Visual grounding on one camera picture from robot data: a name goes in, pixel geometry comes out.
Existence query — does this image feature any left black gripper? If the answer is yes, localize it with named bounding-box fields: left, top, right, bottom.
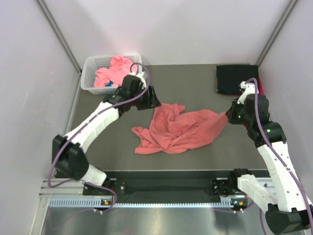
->
left=131, top=85, right=161, bottom=111

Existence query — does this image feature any salmon pink t shirt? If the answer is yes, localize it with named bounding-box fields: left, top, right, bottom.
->
left=132, top=103, right=228, bottom=155

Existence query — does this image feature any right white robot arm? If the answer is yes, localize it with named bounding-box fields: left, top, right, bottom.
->
left=212, top=94, right=313, bottom=235

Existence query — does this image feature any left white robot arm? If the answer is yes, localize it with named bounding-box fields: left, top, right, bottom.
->
left=51, top=72, right=161, bottom=194

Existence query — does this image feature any folded black t shirt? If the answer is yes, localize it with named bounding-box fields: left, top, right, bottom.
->
left=216, top=64, right=260, bottom=95

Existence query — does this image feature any folded red t shirt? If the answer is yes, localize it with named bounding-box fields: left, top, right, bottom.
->
left=257, top=77, right=264, bottom=95

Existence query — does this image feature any pink t shirt in basket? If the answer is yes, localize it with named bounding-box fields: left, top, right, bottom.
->
left=94, top=55, right=133, bottom=87

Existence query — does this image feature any white plastic basket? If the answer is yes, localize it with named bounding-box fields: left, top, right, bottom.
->
left=81, top=53, right=142, bottom=94

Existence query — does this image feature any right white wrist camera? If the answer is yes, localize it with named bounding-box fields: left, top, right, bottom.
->
left=237, top=81, right=259, bottom=104

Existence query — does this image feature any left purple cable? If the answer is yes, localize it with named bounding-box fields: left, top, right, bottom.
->
left=47, top=62, right=150, bottom=212

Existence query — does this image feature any purple cable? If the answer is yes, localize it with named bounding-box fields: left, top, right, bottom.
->
left=47, top=62, right=150, bottom=212
left=244, top=77, right=313, bottom=235

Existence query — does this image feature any slotted grey cable duct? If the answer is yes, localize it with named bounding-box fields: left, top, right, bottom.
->
left=49, top=198, right=247, bottom=208

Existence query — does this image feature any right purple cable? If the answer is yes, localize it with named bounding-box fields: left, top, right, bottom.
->
left=244, top=77, right=313, bottom=235

